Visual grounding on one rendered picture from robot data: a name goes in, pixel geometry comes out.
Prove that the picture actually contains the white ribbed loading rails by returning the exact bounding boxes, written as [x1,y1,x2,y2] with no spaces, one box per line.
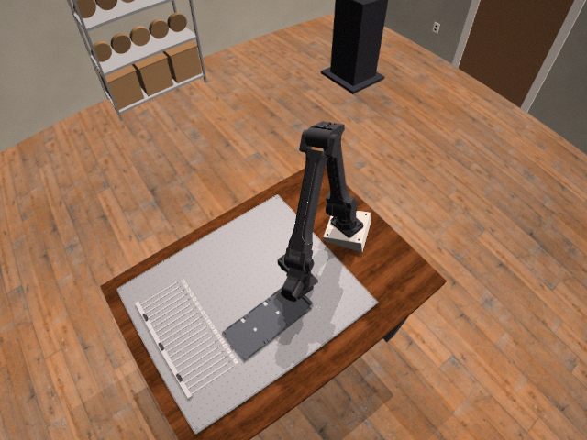
[136,281,234,399]

